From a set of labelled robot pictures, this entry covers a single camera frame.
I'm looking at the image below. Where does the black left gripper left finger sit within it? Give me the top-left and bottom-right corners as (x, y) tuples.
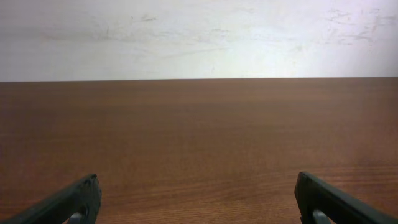
(1, 174), (102, 224)

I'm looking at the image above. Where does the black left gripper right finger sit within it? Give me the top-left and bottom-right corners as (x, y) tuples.
(294, 172), (397, 224)

